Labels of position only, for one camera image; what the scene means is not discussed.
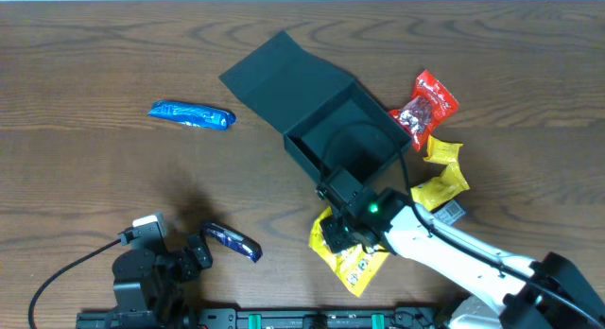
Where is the yellow Hacks sweets bag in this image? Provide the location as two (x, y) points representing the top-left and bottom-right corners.
(308, 206), (389, 297)

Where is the yellow double snack packet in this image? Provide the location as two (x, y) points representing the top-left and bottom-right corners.
(411, 135), (470, 211)

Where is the small blue barcode packet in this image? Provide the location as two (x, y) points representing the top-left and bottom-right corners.
(433, 199), (467, 225)

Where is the red Hacks sweets bag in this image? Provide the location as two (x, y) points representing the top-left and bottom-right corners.
(389, 70), (459, 152)

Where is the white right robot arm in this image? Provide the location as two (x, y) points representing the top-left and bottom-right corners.
(318, 188), (604, 328)

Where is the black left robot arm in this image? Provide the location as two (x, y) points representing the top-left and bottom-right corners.
(101, 234), (213, 329)

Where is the dark blue chocolate bar wrapper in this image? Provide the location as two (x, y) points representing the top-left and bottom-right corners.
(203, 221), (263, 263)

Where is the dark green open gift box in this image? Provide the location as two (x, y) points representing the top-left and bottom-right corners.
(219, 31), (411, 184)

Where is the light blue snack packet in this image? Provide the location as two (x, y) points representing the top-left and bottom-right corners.
(147, 100), (236, 130)

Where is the black mounting rail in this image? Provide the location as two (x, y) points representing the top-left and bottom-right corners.
(76, 307), (449, 329)

